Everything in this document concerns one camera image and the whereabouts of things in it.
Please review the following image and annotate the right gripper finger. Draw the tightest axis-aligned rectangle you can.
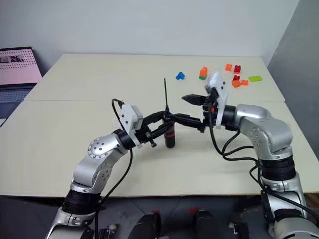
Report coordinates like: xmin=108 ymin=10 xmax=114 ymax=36
xmin=181 ymin=94 xmax=207 ymax=106
xmin=171 ymin=113 xmax=205 ymax=133

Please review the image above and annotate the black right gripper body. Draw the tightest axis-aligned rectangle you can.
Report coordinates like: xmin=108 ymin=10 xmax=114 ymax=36
xmin=201 ymin=88 xmax=221 ymax=133

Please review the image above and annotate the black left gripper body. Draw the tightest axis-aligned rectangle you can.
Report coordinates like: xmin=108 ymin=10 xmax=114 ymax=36
xmin=134 ymin=119 xmax=158 ymax=148

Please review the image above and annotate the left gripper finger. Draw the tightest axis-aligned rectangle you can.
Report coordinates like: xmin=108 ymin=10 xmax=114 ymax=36
xmin=143 ymin=111 xmax=167 ymax=126
xmin=148 ymin=119 xmax=176 ymax=139

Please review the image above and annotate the wide orange toy block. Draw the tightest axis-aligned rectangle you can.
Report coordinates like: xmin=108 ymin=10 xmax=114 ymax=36
xmin=231 ymin=79 xmax=250 ymax=89

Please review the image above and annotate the open laptop pink screen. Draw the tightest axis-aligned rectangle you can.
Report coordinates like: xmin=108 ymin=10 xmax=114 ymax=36
xmin=0 ymin=46 xmax=43 ymax=126

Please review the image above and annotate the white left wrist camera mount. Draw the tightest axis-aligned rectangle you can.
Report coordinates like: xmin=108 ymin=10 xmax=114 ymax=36
xmin=119 ymin=104 xmax=145 ymax=149

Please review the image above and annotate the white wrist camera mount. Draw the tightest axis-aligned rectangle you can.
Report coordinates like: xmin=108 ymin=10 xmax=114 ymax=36
xmin=119 ymin=104 xmax=145 ymax=149
xmin=204 ymin=72 xmax=229 ymax=129

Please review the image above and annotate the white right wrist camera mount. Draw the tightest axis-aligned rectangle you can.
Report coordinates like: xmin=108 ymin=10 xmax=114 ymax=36
xmin=204 ymin=72 xmax=229 ymax=129

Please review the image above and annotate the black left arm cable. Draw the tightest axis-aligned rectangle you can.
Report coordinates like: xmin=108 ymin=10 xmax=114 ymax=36
xmin=94 ymin=98 xmax=134 ymax=239

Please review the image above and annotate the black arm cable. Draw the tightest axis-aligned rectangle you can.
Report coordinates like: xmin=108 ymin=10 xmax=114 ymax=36
xmin=94 ymin=98 xmax=134 ymax=239
xmin=208 ymin=117 xmax=319 ymax=223

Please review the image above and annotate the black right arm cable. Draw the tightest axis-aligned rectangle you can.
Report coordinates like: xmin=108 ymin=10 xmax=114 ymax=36
xmin=208 ymin=117 xmax=319 ymax=223

